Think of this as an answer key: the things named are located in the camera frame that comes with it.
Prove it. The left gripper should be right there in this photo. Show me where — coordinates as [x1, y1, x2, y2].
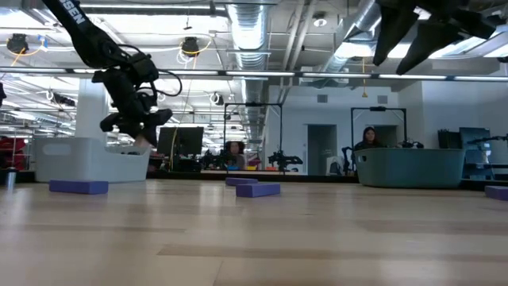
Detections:
[99, 71, 174, 148]

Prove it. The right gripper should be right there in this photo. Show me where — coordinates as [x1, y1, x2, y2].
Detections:
[372, 0, 508, 76]

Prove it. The blue rectangular block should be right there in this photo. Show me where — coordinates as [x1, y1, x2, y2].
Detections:
[235, 182, 282, 199]
[48, 180, 110, 195]
[225, 176, 260, 187]
[484, 185, 508, 202]

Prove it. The black computer monitor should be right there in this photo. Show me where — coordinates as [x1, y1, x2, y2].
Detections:
[156, 126, 205, 158]

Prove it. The white pillar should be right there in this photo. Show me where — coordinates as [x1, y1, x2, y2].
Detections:
[74, 78, 110, 140]

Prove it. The white plastic bin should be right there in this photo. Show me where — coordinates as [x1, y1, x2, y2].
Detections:
[33, 137, 152, 184]

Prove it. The person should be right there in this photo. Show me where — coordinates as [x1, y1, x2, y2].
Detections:
[352, 126, 384, 152]
[225, 141, 248, 171]

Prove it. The black cabinet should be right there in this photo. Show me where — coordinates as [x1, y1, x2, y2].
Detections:
[437, 129, 464, 150]

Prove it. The long light bar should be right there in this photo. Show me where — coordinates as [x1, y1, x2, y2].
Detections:
[0, 66, 508, 83]

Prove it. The teal plastic bin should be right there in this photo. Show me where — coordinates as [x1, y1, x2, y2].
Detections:
[354, 147, 466, 189]

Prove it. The red object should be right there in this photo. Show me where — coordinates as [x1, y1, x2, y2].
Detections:
[0, 137, 27, 171]

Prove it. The silver bottle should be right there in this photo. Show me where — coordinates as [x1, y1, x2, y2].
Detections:
[4, 166, 17, 191]

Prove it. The grey door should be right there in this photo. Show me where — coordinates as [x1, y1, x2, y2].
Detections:
[307, 124, 338, 176]

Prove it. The silver ventilation duct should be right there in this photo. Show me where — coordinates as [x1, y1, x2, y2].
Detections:
[225, 3, 271, 144]
[313, 0, 382, 88]

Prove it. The yellow hanging cord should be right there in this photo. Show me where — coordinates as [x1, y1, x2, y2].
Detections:
[360, 57, 368, 99]

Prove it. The black metal rig frame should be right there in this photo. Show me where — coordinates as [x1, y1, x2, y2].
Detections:
[350, 106, 408, 149]
[222, 102, 283, 172]

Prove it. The black ceiling cable reel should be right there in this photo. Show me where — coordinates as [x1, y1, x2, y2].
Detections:
[180, 36, 202, 57]
[6, 33, 31, 55]

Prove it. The black aluminium table frame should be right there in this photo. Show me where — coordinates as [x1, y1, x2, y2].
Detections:
[0, 169, 508, 191]

